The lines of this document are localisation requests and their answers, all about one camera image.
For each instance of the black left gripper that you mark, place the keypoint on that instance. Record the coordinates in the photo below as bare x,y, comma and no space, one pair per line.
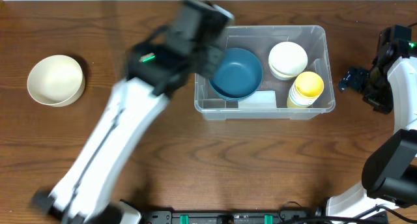
210,59

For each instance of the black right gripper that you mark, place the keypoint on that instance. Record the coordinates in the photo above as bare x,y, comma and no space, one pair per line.
359,81

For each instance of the dark blue bowl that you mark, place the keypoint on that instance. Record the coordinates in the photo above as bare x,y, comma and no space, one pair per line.
239,66
234,91

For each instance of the yellow plastic cup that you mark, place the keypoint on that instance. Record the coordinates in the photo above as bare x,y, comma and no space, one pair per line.
309,84
297,102

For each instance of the dark blue bowl front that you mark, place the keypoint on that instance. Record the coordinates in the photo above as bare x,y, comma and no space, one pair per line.
234,91

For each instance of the light blue plastic cup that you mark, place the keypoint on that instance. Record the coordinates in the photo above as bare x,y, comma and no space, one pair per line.
311,99

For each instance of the pink plastic cup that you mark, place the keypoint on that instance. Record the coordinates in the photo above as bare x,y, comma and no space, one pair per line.
298,102

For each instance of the yellow plastic bowl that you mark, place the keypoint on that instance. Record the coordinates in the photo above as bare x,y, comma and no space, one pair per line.
280,74

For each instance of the cream plastic cup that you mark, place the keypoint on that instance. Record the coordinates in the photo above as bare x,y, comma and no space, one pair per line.
299,98

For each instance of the grey plastic bowl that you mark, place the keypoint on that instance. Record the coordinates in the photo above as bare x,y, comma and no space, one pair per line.
285,78

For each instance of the white plastic bowl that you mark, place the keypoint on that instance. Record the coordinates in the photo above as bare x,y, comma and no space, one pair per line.
288,58

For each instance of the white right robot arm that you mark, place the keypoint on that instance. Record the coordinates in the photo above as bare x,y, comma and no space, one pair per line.
388,178

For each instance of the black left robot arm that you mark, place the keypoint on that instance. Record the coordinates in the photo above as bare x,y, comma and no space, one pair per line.
154,69

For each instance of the clear plastic storage bin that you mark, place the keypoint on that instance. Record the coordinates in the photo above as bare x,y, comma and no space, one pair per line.
260,40

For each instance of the white label in bin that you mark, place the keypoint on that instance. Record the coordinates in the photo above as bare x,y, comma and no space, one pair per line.
259,100

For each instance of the large cream bowl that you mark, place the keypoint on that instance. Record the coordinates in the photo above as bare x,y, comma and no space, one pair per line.
56,81

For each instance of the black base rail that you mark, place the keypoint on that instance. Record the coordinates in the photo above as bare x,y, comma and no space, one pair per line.
172,217

